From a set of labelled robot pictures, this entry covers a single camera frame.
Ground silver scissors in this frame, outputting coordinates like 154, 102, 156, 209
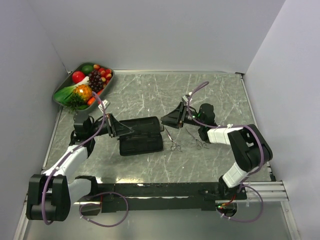
164, 127, 182, 152
186, 129, 208, 150

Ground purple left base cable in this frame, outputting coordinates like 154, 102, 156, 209
79, 192, 130, 229

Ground orange carrot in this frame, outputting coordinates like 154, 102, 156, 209
87, 90, 102, 106

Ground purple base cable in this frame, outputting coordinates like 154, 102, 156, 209
216, 183, 265, 223
79, 192, 130, 229

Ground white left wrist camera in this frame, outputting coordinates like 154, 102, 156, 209
98, 99, 110, 112

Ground orange pineapple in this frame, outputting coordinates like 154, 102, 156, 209
62, 84, 92, 112

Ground silver scissors left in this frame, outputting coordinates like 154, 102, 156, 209
164, 127, 182, 152

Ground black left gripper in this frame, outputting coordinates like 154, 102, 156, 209
87, 113, 134, 138

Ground grey fruit tray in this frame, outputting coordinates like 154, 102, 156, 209
52, 62, 115, 112

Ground green lime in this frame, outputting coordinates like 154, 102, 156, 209
81, 64, 94, 76

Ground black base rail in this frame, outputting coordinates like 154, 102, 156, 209
78, 182, 247, 213

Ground green bok choy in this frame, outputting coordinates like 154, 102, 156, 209
52, 76, 89, 104

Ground silver scissors right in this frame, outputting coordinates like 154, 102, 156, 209
186, 129, 208, 150

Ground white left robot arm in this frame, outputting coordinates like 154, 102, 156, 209
26, 113, 134, 225

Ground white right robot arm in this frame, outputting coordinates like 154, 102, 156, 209
160, 101, 273, 199

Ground red yellow cherries bunch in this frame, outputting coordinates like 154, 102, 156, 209
93, 64, 113, 81

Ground dark purple grapes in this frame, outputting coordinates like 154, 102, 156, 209
88, 70, 107, 93

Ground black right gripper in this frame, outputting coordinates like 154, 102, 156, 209
161, 101, 204, 129

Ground red apple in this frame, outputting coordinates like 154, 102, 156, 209
71, 71, 86, 84

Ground aluminium frame rail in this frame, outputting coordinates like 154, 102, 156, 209
244, 181, 289, 202

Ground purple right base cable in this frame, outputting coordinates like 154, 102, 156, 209
216, 183, 265, 223

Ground black zipper tool case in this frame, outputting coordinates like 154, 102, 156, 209
119, 116, 164, 157

